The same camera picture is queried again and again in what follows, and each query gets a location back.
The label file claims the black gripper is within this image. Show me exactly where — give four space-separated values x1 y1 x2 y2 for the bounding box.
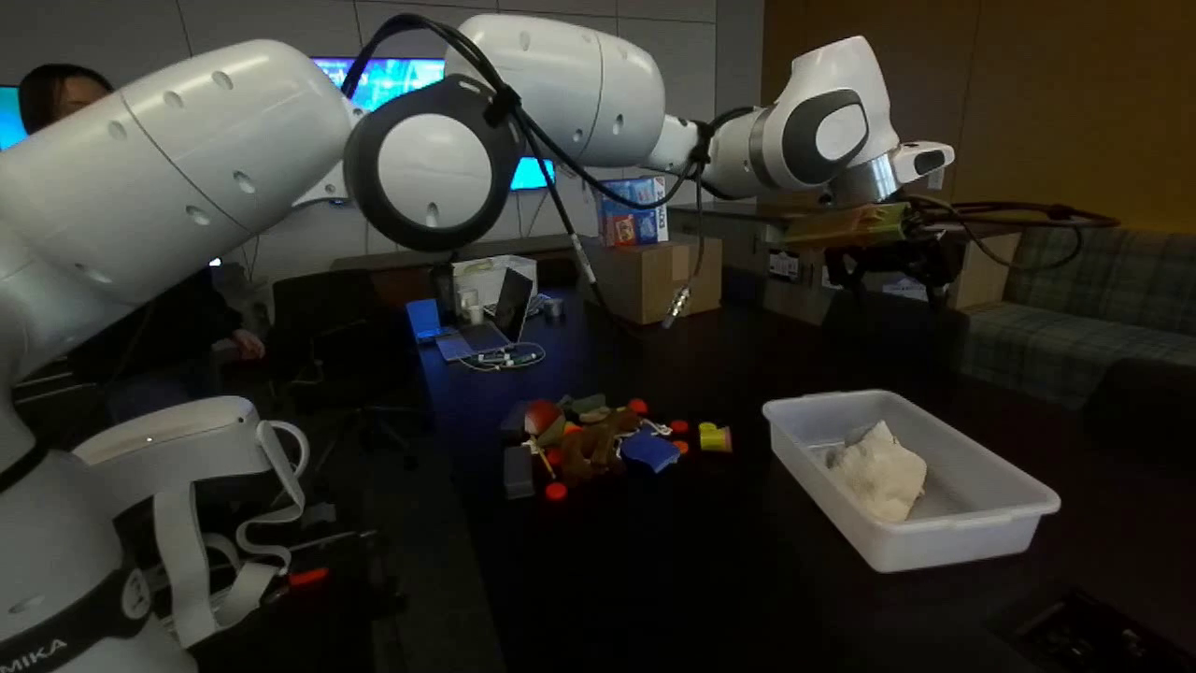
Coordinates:
821 230 966 303

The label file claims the white terry towel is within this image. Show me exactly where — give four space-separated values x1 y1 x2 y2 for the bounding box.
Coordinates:
821 418 935 529

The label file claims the clear plastic bin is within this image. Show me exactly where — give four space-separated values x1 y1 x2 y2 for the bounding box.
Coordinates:
760 384 1064 581

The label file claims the blue toy block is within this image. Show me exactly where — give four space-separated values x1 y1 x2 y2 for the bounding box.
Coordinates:
618 422 689 474

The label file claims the pile of colourful toys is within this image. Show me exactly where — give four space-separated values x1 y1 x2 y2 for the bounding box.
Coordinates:
538 408 647 488

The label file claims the black foam block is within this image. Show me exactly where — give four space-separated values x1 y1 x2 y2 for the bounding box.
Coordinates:
496 440 543 505

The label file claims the black lounge chair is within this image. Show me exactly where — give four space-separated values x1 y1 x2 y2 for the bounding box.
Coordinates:
1080 356 1196 459
820 288 971 384

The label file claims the wooden shelf cabinet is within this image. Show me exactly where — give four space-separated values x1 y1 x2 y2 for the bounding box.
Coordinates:
670 199 1023 329

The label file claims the green plaid sofa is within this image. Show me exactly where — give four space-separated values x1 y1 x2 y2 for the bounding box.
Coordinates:
956 221 1196 415

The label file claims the cardboard box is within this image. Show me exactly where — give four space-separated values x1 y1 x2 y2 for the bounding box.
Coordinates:
577 233 726 329

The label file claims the blue printed carton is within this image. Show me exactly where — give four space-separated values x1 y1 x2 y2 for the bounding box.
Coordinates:
594 176 673 252

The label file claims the open black laptop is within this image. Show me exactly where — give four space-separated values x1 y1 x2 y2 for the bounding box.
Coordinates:
435 265 543 368

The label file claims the white plastic bag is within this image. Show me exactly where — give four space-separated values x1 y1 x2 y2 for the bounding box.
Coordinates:
450 252 543 329

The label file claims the black table power box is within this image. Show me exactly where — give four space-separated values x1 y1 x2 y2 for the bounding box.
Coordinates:
994 589 1196 673

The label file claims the low dark credenza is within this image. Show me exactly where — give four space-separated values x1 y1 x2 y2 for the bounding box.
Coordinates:
330 236 601 310

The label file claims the black office chair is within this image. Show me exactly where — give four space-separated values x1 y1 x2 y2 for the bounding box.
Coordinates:
268 265 430 422

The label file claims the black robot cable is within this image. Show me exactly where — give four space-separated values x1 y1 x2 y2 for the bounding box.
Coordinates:
338 13 1120 314

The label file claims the coiled white cable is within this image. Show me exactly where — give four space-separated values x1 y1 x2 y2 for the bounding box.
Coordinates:
459 337 548 376

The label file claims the wall monitor blue screen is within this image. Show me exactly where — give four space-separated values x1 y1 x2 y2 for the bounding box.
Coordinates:
310 54 560 199

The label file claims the red handled screwdriver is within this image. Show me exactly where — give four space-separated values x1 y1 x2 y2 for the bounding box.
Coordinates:
257 566 338 607

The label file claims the wall monitor green screen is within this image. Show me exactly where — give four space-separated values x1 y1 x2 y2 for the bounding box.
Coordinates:
0 84 29 156

